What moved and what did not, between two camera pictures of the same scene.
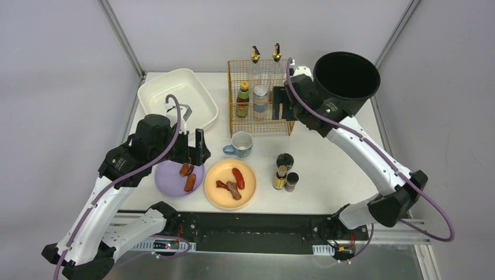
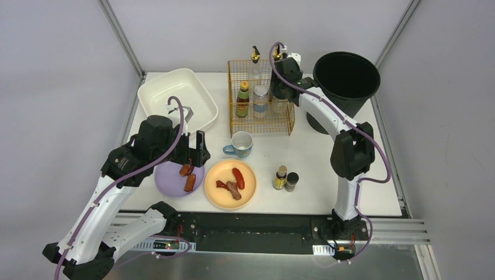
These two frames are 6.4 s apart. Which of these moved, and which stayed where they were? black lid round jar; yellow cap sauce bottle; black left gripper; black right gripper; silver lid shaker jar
Moved: black right gripper; black lid round jar
Stayed: silver lid shaker jar; yellow cap sauce bottle; black left gripper
